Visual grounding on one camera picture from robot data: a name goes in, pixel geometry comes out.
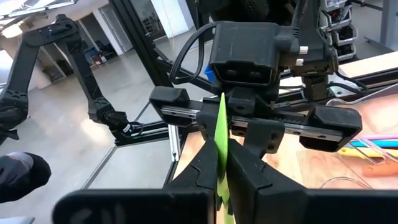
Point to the grey desk leg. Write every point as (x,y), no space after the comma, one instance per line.
(388,21)

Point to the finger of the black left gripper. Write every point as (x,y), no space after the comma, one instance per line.
(206,124)
(264,137)

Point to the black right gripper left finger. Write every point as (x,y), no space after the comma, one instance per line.
(202,174)

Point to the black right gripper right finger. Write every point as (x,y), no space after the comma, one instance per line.
(245,180)

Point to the yellow silicone spatula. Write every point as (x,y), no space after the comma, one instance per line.
(357,152)

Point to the blue silicone spatula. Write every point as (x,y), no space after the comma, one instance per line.
(379,144)

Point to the storage bin rack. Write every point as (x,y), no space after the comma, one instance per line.
(342,31)

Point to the pink silicone spatula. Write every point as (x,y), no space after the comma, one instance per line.
(382,137)

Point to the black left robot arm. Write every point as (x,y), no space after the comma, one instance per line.
(314,34)

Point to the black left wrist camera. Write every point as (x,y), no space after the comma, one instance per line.
(245,46)

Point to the green silicone spatula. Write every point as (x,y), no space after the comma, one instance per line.
(221,124)

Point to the orange silicone spatula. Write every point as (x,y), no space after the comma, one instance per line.
(382,169)

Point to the black aluminium frame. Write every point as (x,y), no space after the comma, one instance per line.
(143,46)

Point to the blue object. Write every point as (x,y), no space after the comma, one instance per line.
(209,74)

